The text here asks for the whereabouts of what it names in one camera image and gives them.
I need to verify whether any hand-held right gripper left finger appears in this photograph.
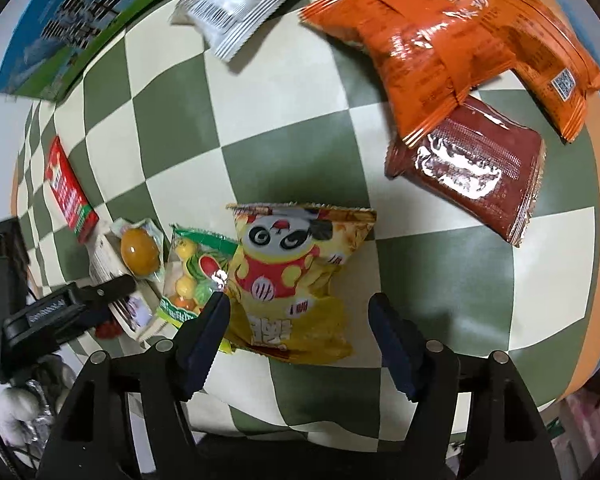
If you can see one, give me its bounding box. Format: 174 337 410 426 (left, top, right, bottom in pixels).
36 290 232 480

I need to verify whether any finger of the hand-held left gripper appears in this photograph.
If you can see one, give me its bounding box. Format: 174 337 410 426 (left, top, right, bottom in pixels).
77 304 115 333
65 275 137 311

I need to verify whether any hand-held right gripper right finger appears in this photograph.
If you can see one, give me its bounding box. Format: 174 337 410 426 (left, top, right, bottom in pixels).
368 292 563 480

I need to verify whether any white small snack box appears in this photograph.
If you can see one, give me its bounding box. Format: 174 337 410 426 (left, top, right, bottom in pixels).
87 232 168 343

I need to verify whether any clear braised egg packet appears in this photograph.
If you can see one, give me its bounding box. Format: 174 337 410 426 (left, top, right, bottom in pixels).
110 217 167 281

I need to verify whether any green fruit candy packet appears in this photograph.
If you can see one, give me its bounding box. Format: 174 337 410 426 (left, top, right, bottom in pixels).
156 223 241 356

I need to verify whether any yellow panda snack bag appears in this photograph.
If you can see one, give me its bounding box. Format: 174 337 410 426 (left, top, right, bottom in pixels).
225 202 378 363

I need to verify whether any red small carton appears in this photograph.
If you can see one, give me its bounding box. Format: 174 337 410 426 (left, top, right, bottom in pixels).
45 136 101 245

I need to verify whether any reddish brown snack packet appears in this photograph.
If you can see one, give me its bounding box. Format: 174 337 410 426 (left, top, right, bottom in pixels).
384 97 548 247

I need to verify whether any blue printed milk carton box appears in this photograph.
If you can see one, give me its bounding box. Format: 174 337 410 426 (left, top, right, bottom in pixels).
0 0 221 103

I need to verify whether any large orange snack packet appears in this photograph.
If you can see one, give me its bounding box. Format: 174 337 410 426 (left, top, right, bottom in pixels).
299 0 518 148

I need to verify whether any orange snack packet white code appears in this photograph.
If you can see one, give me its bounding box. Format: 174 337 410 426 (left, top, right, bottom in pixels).
452 0 600 145

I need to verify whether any crumpled white plastic bag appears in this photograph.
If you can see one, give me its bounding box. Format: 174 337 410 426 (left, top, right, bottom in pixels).
0 355 78 441

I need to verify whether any pale pink bag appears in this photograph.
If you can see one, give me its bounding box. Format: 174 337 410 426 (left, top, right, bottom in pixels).
560 385 600 466

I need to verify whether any green white checkered tablecloth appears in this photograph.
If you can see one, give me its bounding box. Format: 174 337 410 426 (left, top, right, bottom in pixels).
12 0 600 443

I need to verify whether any black cable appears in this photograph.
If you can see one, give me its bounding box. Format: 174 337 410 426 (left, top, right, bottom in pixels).
0 395 36 480

